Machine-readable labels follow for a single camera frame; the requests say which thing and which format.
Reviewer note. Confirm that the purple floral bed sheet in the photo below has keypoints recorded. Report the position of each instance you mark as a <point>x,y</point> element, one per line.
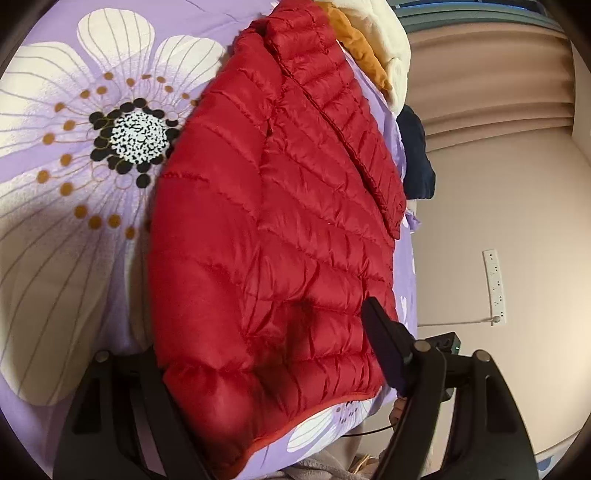
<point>55,258</point>

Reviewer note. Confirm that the white power strip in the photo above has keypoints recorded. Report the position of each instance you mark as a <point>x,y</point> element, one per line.
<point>495,286</point>

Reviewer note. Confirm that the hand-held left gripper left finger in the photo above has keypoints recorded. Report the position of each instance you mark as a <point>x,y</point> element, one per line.
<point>138,397</point>

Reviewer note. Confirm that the cream fleece garment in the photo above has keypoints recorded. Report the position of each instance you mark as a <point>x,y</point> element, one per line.
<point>388,41</point>

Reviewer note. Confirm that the orange garment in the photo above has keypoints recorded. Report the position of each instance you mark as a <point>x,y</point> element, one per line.
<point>360,48</point>

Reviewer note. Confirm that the dark navy garment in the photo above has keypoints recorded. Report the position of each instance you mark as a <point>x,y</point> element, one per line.
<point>415,152</point>

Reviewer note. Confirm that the teal curtain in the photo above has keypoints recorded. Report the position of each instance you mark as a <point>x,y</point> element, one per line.
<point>471,9</point>

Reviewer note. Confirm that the beige curtain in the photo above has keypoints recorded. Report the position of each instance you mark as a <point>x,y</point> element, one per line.
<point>489,78</point>

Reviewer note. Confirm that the red puffer jacket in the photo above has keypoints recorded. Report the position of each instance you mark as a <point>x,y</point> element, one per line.
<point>277,230</point>

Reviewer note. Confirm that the person's right hand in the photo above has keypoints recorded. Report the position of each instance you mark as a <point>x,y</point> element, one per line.
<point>398,411</point>

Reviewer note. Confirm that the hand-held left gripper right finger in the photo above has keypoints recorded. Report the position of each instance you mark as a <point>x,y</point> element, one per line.
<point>384,344</point>

